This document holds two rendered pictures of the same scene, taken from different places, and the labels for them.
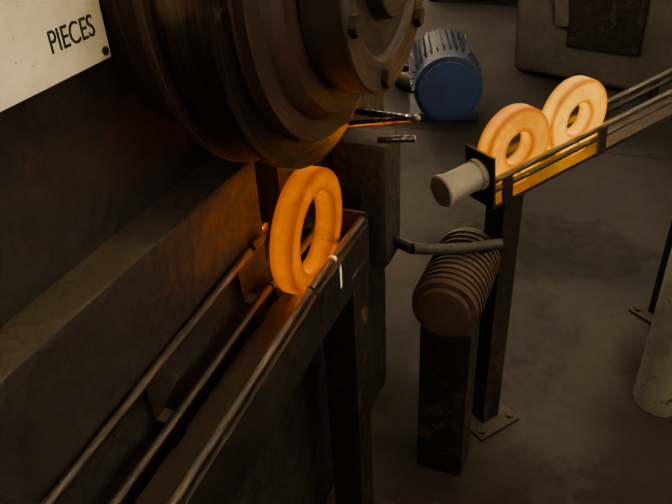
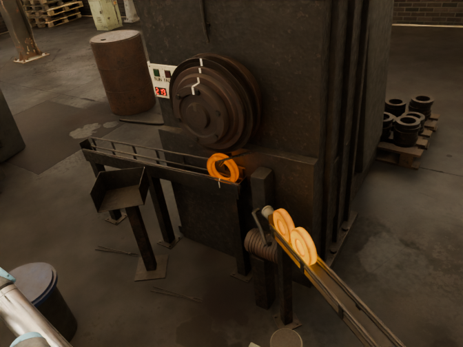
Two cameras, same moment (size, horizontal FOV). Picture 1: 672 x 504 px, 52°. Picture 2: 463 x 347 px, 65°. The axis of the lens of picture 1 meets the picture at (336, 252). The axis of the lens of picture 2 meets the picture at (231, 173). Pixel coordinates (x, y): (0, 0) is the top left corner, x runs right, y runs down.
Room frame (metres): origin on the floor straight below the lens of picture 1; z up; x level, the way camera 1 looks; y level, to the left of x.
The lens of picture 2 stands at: (1.21, -1.52, 1.81)
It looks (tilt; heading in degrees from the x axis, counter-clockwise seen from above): 34 degrees down; 102
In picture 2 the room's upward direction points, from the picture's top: 7 degrees counter-clockwise
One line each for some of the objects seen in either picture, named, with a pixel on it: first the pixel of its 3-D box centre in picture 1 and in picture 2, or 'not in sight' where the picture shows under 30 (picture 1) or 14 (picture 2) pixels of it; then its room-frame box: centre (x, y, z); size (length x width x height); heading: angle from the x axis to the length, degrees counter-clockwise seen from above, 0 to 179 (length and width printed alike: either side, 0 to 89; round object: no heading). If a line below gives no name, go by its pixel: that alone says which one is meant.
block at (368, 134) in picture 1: (365, 196); (263, 191); (1.05, -0.06, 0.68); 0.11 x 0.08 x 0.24; 65
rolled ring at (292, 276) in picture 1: (308, 230); (222, 169); (0.83, 0.04, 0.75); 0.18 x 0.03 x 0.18; 156
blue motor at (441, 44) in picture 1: (443, 72); not in sight; (3.05, -0.53, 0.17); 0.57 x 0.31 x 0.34; 175
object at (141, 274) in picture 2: not in sight; (134, 227); (0.25, 0.00, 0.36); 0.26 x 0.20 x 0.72; 10
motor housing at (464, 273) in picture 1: (452, 358); (269, 272); (1.07, -0.23, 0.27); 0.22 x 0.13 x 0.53; 155
